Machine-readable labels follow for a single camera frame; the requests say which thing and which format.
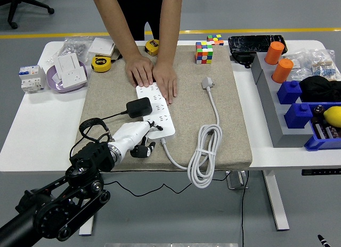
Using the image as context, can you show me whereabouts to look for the large rubik's cube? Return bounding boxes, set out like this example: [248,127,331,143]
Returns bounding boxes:
[194,41,214,64]

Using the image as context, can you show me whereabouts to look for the clear bag of parts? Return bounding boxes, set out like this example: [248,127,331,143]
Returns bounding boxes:
[283,51,314,81]

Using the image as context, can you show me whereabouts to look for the black cloth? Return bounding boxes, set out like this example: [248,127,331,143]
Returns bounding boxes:
[298,76,341,103]

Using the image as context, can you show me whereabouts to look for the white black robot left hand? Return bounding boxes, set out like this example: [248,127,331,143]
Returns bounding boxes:
[110,120,164,160]

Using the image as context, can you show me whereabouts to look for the hanging black cable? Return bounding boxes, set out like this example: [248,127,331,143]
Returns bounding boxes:
[240,171,250,247]

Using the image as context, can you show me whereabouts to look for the square yellow tape measure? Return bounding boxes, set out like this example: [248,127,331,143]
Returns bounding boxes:
[144,39,160,56]

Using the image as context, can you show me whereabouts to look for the white circuit breaker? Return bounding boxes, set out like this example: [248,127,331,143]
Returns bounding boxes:
[18,65,47,94]

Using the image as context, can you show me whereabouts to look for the clear bag of resistors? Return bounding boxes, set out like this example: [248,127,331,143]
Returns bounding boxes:
[305,48,341,81]

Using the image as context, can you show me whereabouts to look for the purple bowl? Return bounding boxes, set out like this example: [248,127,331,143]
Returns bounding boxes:
[46,61,88,94]

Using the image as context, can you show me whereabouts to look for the white wall socket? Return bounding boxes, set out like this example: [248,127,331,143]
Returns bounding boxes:
[61,68,88,89]

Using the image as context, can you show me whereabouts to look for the white table leg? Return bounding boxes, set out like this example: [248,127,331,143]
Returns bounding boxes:
[79,215,94,236]
[262,170,290,231]

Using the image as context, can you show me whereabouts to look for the blue block with knob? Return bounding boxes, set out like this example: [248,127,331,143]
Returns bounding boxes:
[277,80,303,105]
[283,102,314,129]

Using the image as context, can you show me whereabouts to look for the white switch panel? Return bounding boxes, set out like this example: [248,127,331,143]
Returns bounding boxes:
[54,53,80,80]

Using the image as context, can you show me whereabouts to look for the metal bracket under table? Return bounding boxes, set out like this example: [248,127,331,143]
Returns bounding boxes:
[225,171,249,190]

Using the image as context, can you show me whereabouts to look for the thin black cable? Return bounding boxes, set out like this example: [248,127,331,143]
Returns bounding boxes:
[105,170,230,199]

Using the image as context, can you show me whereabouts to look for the orange cylinder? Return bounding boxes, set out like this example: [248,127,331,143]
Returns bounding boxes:
[264,41,285,65]
[271,58,294,84]

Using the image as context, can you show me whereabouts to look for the person's left hand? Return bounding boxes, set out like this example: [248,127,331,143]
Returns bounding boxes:
[152,61,178,104]

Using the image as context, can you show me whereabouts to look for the grey stepped stand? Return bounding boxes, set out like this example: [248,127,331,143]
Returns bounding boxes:
[251,52,314,149]

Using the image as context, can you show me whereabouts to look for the small rubik's cube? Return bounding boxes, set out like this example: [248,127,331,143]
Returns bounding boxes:
[206,34,224,46]

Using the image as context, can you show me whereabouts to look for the white power cord with plug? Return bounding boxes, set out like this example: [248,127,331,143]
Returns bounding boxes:
[159,76,223,190]

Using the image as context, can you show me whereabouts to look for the round yellow tape measure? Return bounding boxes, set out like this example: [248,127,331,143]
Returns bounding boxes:
[91,46,124,73]

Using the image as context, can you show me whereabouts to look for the person's right hand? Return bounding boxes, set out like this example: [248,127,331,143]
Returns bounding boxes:
[125,55,155,87]

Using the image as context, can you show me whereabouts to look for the black office chair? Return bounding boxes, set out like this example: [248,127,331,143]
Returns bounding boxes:
[0,0,55,29]

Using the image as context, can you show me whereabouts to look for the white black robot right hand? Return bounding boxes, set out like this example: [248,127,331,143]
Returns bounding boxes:
[317,234,331,247]

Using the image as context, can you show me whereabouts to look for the small black box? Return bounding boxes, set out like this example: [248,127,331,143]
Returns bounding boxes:
[230,52,255,69]

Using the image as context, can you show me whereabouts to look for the grey-brown mat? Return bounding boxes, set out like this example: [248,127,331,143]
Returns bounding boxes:
[76,44,253,172]

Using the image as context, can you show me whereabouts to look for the yellow lemon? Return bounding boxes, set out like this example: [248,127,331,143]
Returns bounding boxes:
[322,106,341,128]

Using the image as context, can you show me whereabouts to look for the black glossy tray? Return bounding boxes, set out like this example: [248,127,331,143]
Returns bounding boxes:
[228,35,288,56]

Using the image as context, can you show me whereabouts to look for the clear bag of screws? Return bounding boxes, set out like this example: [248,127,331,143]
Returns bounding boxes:
[46,36,93,64]

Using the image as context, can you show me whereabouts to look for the person's torso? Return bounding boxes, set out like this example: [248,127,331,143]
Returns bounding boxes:
[113,0,164,42]

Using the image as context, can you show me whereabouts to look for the white power strip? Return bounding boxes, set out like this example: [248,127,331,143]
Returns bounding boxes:
[135,83,176,138]

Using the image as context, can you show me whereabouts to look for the dark components in bin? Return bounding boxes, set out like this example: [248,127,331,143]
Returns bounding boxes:
[312,105,341,140]

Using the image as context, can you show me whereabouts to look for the black table control panel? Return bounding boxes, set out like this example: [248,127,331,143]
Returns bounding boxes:
[302,169,341,176]

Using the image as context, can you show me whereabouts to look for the white flat box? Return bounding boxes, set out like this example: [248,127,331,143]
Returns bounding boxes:
[87,37,116,56]

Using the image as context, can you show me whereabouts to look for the blue plastic bin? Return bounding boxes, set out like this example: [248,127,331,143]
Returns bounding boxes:
[304,102,341,152]

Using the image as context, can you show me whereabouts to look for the black power adapter with cord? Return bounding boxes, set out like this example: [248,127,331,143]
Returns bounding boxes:
[100,97,153,125]

